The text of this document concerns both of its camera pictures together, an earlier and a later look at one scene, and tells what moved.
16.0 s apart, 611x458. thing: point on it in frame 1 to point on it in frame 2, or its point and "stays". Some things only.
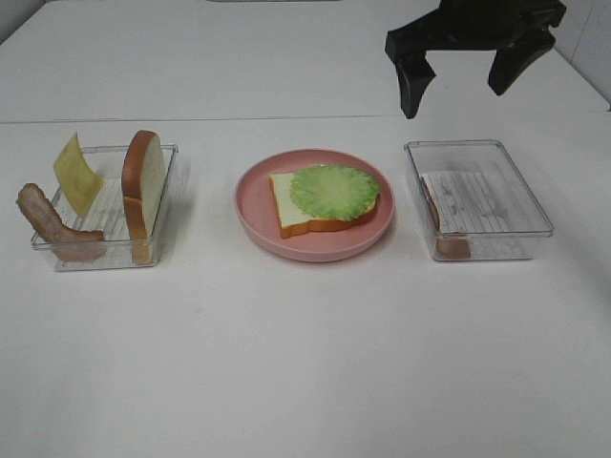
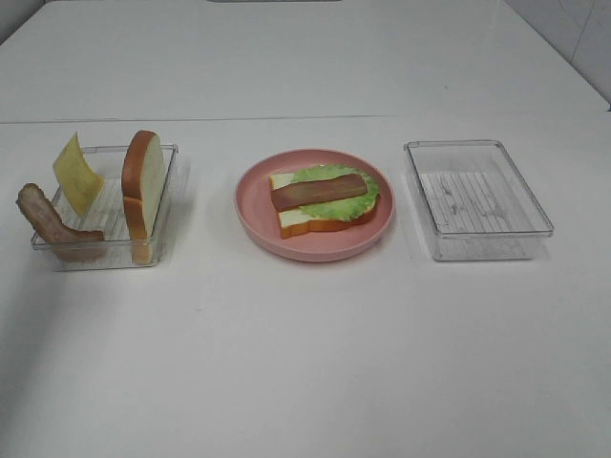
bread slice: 295,222 stays
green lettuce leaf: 332,192 stays
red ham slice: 450,245 to 319,190
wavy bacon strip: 66,242 stays
